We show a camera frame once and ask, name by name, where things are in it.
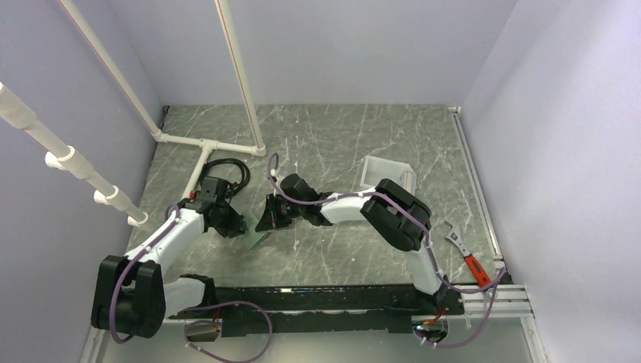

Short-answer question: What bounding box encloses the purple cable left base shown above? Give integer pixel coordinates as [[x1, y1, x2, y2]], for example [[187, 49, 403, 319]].
[[183, 301, 275, 363]]

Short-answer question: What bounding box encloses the green card holder wallet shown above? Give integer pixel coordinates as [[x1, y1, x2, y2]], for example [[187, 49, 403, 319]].
[[240, 210, 268, 250]]

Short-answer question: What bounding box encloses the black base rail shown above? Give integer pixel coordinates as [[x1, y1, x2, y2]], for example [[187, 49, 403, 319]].
[[173, 284, 464, 337]]

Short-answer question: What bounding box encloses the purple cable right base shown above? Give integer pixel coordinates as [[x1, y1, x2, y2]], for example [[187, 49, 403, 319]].
[[413, 268, 508, 351]]

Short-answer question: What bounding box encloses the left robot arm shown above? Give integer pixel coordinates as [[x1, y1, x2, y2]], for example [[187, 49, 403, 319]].
[[91, 198, 248, 343]]

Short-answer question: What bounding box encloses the coiled black cable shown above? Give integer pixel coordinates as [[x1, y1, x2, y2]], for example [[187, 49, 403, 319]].
[[200, 157, 252, 199]]

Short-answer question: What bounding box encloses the purple cable base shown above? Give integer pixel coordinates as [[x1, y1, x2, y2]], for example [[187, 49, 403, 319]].
[[413, 268, 508, 351], [183, 301, 275, 363]]

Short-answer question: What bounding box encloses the clear plastic bin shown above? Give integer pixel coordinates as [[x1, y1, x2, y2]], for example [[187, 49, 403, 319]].
[[360, 155, 416, 195]]

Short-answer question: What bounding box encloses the aluminium rail right side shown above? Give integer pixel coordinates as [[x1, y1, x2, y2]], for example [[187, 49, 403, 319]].
[[447, 107, 534, 320]]

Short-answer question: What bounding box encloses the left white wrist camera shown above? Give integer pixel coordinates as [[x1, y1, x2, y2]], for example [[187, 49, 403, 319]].
[[196, 176, 231, 203]]

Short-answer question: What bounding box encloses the white pvc pipe frame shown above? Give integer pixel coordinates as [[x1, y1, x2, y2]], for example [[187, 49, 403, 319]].
[[0, 0, 268, 229]]

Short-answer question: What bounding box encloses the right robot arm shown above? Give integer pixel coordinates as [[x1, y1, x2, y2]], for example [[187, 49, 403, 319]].
[[255, 153, 447, 314]]

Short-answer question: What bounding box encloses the red handled adjustable wrench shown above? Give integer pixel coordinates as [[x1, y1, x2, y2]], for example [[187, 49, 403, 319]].
[[444, 221, 491, 287]]

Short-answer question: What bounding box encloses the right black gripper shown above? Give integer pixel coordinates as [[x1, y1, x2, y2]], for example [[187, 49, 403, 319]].
[[258, 193, 306, 232]]

